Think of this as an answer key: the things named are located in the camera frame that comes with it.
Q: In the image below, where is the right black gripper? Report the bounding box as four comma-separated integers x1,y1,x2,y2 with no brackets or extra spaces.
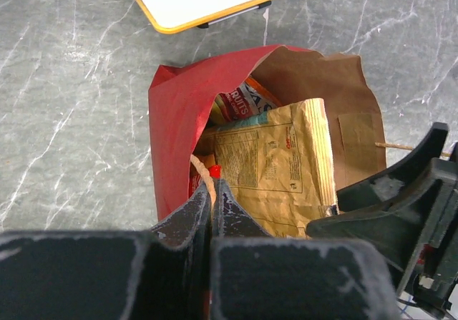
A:
306,122,457,319

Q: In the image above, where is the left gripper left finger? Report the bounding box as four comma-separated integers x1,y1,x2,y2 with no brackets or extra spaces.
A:
1,188,210,319

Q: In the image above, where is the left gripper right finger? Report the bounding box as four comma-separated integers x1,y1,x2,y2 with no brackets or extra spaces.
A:
210,179,400,319

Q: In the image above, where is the brown kettle chips bag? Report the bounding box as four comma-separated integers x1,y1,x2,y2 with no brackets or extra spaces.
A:
195,98,338,237

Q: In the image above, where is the orange Foxs fruits candy bag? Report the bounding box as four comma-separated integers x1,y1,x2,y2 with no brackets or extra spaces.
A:
209,76,282,125

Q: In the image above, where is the red paper bag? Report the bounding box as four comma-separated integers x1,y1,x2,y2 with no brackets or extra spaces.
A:
149,46,386,219

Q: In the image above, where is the red snack packet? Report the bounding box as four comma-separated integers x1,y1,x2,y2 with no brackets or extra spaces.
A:
188,165,222,197

